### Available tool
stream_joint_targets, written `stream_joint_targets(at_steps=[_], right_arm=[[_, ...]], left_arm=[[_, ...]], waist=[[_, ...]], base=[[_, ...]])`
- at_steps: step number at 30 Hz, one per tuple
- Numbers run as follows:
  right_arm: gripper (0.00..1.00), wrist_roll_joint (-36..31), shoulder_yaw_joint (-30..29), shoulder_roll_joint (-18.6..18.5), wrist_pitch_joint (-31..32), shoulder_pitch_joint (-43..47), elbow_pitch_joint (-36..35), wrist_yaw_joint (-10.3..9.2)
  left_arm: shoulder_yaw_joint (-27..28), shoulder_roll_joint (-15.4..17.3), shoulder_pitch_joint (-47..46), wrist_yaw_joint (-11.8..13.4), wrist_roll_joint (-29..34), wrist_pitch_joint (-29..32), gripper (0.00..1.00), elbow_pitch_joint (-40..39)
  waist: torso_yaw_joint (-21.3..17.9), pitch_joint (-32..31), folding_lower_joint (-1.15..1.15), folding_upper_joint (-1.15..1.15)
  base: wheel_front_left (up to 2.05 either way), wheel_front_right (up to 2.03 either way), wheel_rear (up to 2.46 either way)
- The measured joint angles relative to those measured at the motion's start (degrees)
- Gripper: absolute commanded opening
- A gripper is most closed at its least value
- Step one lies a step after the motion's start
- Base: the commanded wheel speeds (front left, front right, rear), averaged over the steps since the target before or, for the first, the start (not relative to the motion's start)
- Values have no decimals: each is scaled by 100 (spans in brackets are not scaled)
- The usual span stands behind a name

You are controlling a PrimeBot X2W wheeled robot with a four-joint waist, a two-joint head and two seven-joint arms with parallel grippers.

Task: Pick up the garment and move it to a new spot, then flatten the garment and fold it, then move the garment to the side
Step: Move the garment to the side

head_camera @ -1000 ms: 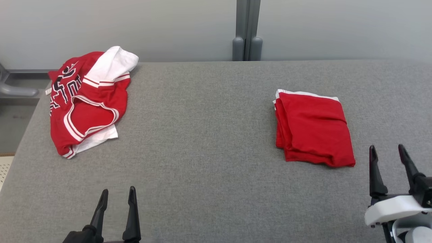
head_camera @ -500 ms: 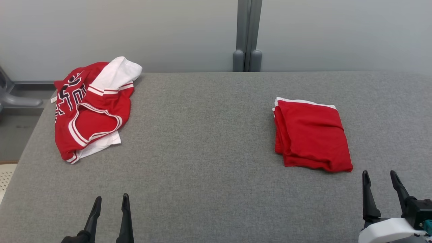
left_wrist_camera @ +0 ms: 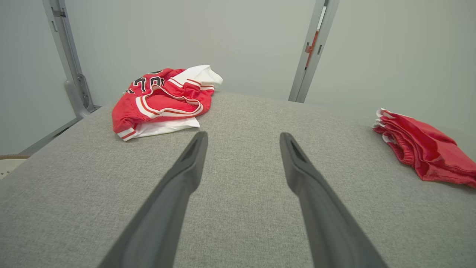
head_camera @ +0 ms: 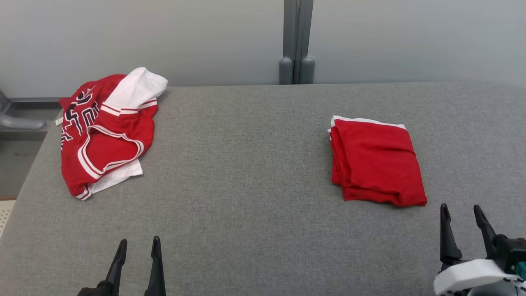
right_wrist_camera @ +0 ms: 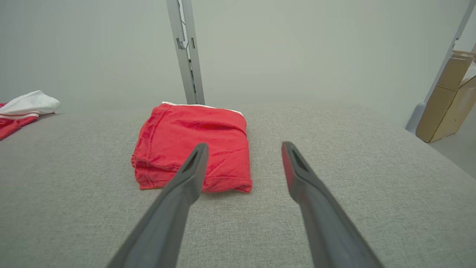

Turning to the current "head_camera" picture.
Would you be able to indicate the grey partition post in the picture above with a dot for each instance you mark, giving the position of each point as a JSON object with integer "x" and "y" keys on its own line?
{"x": 306, "y": 49}
{"x": 287, "y": 49}

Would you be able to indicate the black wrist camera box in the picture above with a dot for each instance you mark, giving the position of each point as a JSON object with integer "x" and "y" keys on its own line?
{"x": 511, "y": 250}

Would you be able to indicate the beige perforated floor panel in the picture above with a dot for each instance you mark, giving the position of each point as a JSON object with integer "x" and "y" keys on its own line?
{"x": 5, "y": 216}

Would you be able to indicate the grey chair base leg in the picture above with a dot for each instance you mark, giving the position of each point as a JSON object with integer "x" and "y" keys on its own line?
{"x": 16, "y": 120}

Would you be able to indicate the red shorts with white trim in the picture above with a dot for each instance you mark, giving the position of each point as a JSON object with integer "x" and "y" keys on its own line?
{"x": 376, "y": 164}

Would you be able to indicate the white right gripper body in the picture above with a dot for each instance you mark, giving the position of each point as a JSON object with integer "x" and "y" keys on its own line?
{"x": 468, "y": 273}

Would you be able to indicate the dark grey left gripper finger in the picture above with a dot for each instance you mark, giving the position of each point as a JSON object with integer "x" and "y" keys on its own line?
{"x": 116, "y": 267}
{"x": 156, "y": 267}

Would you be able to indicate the red white sports jersey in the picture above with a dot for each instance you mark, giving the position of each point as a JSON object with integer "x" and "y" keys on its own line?
{"x": 107, "y": 137}

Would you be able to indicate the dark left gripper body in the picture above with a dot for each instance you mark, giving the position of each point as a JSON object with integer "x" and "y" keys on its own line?
{"x": 87, "y": 292}

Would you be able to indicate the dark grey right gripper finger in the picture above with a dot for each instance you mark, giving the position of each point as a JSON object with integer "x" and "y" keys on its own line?
{"x": 486, "y": 230}
{"x": 448, "y": 242}

